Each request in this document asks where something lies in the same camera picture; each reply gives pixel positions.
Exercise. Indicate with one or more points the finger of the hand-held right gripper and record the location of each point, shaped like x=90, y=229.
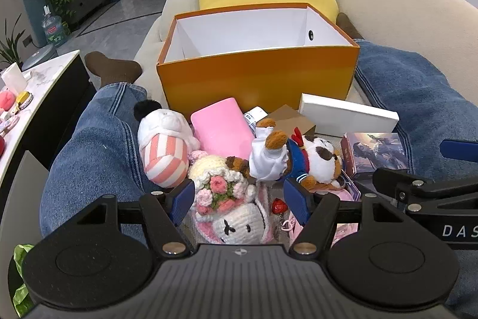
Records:
x=403, y=188
x=461, y=149

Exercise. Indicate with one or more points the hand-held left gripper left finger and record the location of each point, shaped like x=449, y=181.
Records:
x=183, y=201

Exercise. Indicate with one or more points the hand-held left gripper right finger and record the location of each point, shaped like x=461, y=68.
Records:
x=297, y=201

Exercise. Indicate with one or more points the purple printed card box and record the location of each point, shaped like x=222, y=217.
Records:
x=373, y=151

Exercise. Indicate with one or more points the orange cardboard box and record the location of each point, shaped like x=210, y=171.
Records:
x=261, y=76

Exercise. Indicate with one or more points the pink heart keyring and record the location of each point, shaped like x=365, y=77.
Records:
x=288, y=225

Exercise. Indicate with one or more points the sailor dog plush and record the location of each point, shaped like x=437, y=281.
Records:
x=321, y=158

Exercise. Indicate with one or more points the pink striped white plush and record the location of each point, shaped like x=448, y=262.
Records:
x=164, y=154

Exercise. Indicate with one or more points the crochet flower bouquet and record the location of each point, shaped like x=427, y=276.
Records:
x=239, y=222

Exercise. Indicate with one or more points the person's right leg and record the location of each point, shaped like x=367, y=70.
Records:
x=410, y=87

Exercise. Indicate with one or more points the person's leg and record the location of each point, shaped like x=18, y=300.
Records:
x=93, y=154
x=410, y=87

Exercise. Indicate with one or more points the brown cardboard box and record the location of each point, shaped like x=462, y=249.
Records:
x=295, y=121

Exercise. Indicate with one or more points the pink rectangular pouch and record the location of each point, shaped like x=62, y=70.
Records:
x=220, y=128

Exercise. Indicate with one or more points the white flat box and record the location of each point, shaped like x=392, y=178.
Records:
x=347, y=113

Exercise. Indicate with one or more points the small white tube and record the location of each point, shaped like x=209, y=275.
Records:
x=254, y=117

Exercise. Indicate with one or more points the person's left leg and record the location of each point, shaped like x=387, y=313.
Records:
x=93, y=154

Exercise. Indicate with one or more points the green bag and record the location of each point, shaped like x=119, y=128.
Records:
x=22, y=281

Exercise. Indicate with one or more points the white marble table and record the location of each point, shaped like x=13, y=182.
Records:
x=48, y=80

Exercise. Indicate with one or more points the yellow round case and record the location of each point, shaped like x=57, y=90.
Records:
x=22, y=100

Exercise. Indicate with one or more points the pink peach toy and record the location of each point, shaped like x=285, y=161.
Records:
x=7, y=100

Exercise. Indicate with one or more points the grey round stool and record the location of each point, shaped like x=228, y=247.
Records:
x=39, y=55

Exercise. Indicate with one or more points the water jug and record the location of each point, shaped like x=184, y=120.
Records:
x=54, y=29

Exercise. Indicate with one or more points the potted leafy plant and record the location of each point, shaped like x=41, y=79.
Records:
x=11, y=46

